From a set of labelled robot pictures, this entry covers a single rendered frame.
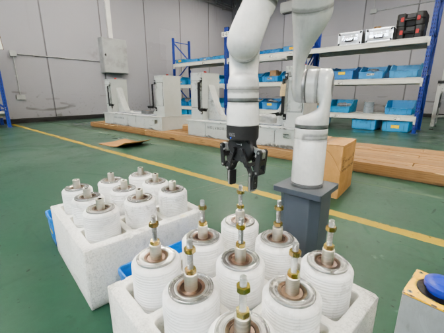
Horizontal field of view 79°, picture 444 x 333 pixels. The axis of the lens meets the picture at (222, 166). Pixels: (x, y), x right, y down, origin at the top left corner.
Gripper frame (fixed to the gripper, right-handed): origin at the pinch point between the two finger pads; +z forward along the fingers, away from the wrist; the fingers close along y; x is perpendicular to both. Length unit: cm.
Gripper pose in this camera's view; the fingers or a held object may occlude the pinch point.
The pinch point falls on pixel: (241, 182)
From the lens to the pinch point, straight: 66.2
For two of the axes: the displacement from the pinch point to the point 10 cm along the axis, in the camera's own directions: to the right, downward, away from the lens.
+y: 6.5, 2.0, -7.3
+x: 7.6, -1.8, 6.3
